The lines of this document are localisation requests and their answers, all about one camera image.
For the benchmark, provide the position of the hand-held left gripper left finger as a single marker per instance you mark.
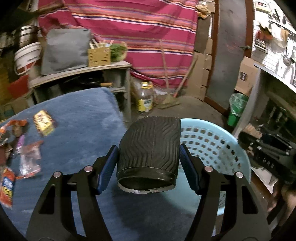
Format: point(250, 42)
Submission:
point(107, 171)

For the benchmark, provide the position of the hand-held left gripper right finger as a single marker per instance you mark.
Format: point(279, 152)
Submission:
point(189, 171)

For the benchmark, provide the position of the light blue plastic basket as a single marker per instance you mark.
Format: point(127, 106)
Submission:
point(208, 139)

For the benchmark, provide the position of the person's right hand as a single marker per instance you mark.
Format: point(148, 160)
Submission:
point(288, 197)

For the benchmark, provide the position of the green plastic bag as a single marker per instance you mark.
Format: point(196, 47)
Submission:
point(237, 106)

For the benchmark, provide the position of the straw broom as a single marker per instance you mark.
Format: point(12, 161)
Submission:
point(168, 102)

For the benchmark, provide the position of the clear plastic wrapper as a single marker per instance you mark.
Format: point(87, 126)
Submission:
point(29, 160)

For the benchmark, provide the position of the yellow flat box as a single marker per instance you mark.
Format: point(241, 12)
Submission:
point(44, 122)

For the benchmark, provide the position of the brown cardboard box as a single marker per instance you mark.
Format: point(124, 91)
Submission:
point(247, 76)

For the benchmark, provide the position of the yellow label plastic bottle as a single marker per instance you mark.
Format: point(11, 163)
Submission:
point(144, 97)

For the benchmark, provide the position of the purple sachet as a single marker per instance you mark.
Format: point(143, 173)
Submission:
point(20, 143)

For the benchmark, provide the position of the orange snack packet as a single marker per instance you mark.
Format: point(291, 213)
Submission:
point(7, 187)

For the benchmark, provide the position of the wooden side table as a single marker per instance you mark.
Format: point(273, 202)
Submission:
point(92, 69)

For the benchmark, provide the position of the orange red snack wrapper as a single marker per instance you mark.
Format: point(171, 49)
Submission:
point(13, 126)

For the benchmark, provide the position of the wooden utensil box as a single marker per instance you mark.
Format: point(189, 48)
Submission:
point(99, 56)

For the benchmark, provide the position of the wooden framed door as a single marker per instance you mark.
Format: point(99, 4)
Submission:
point(229, 46)

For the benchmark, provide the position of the green leafy vegetables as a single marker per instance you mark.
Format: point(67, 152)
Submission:
point(118, 52)

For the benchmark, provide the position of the grey cushion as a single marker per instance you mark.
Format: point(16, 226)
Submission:
point(67, 51)

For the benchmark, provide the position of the white plastic bucket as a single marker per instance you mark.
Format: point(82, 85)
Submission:
point(26, 55)

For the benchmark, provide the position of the red striped cloth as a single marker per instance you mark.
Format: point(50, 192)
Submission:
point(138, 27)

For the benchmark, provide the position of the steel pot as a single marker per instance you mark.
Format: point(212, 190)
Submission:
point(26, 34)

